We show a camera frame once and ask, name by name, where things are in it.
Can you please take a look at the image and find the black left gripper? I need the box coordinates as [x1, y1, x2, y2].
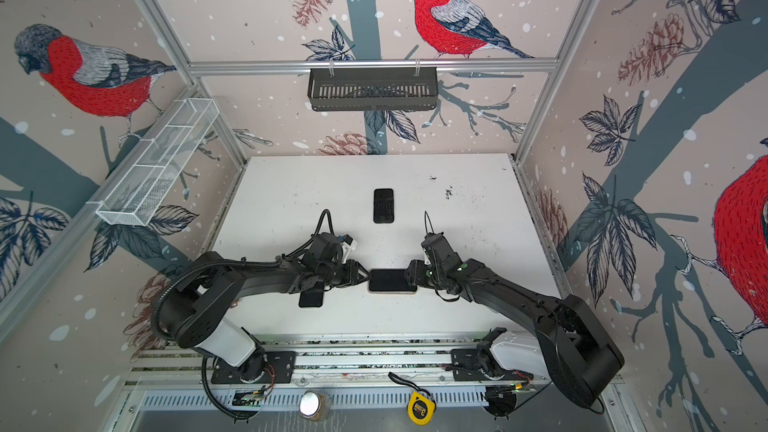
[318, 259, 375, 288]

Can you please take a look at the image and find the black phone horizontal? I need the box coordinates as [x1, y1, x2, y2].
[368, 269, 418, 294]

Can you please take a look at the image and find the black phone diagonal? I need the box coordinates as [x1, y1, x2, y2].
[373, 188, 395, 224]

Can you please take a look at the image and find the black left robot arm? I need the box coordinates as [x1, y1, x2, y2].
[150, 232, 370, 383]

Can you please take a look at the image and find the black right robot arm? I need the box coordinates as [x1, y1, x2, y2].
[405, 233, 625, 409]

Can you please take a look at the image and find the black phone upright left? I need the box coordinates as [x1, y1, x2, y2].
[299, 288, 325, 308]

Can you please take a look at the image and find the yellow tape measure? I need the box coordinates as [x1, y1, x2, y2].
[388, 372, 437, 426]

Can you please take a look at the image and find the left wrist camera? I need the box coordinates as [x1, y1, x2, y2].
[339, 234, 357, 251]

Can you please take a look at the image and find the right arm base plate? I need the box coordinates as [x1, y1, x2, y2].
[445, 349, 535, 382]

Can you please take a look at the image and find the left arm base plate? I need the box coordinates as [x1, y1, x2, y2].
[211, 351, 296, 385]

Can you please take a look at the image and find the black wire basket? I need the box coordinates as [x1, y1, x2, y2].
[307, 67, 439, 112]

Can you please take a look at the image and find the white wire basket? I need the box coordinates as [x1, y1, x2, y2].
[96, 98, 219, 226]

